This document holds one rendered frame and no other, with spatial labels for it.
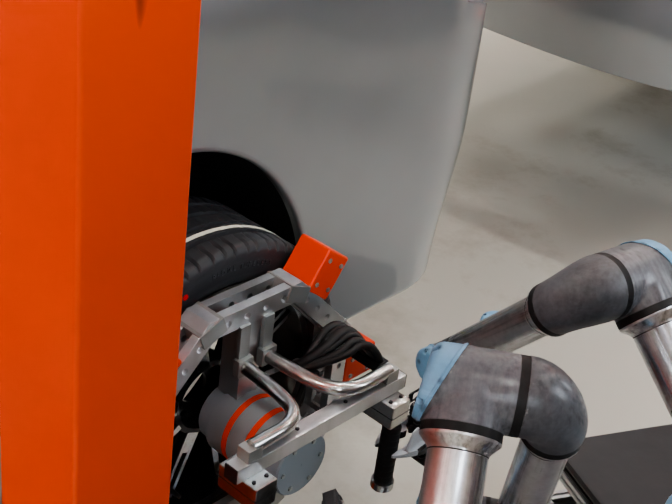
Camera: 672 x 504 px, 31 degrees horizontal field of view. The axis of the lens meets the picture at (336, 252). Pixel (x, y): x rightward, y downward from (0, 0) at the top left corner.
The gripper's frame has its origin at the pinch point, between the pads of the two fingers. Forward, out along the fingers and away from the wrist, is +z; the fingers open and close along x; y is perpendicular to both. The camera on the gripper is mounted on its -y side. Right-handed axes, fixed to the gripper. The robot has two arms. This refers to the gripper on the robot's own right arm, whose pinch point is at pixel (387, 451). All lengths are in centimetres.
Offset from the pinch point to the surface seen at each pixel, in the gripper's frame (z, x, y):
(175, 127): 65, 10, 87
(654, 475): -97, 14, -49
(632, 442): -104, 3, -49
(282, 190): -10, -43, 33
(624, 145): -341, -136, -83
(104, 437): 74, 10, 48
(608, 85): -400, -182, -83
